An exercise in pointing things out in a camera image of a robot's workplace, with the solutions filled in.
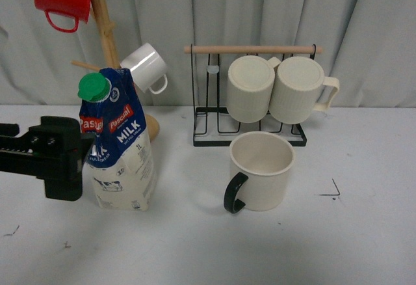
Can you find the cream ribbed mug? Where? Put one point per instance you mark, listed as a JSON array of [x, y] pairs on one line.
[[300, 88], [250, 80]]

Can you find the grey curtain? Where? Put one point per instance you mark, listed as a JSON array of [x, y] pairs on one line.
[[369, 45]]

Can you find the blue white milk carton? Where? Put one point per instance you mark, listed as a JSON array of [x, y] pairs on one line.
[[120, 159]]

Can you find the right cream ribbed mug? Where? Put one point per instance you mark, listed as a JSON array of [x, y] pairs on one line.
[[300, 88]]

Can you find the cream mug with black handle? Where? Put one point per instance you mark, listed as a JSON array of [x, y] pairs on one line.
[[260, 167]]

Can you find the wooden mug tree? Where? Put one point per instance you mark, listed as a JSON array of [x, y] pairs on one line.
[[99, 12]]

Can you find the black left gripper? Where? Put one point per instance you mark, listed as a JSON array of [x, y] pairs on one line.
[[53, 151]]

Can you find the black wire mug rack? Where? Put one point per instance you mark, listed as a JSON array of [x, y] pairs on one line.
[[212, 124]]

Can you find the left cream ribbed mug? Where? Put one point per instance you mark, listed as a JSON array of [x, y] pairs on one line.
[[250, 80]]

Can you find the white glossy mug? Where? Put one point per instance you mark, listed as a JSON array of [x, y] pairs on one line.
[[148, 69]]

